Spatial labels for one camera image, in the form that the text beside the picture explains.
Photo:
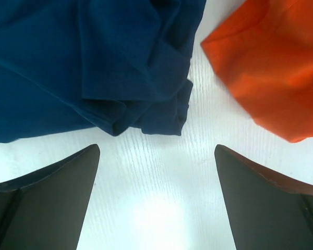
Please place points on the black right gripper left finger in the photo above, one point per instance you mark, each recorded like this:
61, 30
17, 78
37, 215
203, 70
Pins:
45, 209

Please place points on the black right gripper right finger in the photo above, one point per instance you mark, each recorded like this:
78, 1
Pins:
265, 209

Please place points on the blue printed t shirt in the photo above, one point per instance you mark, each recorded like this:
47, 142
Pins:
71, 65

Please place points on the orange t shirt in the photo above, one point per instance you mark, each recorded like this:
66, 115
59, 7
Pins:
263, 53

